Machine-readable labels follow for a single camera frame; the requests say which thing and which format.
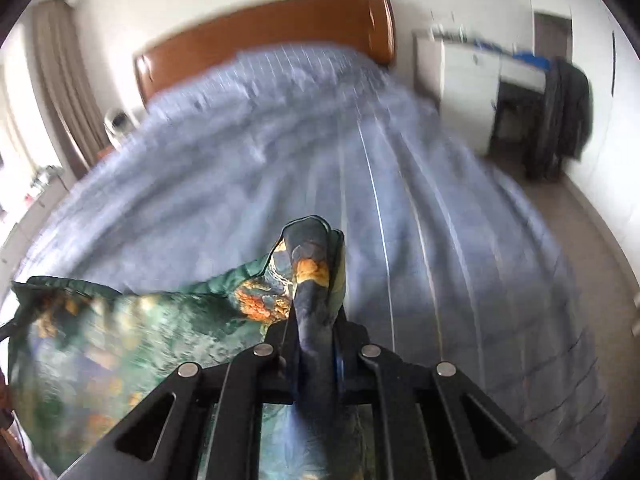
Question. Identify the green patterned silk jacket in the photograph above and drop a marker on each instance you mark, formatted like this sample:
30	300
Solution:
100	340

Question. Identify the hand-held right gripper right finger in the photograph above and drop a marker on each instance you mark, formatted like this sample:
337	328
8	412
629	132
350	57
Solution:
351	345

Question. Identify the white desk fan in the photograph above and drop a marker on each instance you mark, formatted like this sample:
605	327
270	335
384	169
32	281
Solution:
119	125

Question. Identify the white desk with drawers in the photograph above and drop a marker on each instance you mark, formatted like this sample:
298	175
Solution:
465	90

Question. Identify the wooden headboard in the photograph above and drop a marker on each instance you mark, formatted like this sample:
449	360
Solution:
260	35

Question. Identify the dark jacket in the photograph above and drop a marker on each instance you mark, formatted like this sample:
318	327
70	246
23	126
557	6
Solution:
565	115

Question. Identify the white window bench cabinet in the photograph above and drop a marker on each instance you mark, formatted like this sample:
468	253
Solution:
30	222

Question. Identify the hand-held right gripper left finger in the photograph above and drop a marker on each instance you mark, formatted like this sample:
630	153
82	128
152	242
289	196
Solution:
277	345

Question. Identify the blue plaid duvet bed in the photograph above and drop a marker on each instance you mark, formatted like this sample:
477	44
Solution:
250	160

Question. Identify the pile of clothes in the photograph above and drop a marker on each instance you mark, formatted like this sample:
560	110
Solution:
45	174

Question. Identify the beige curtain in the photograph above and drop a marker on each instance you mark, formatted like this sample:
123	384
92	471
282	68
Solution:
65	85

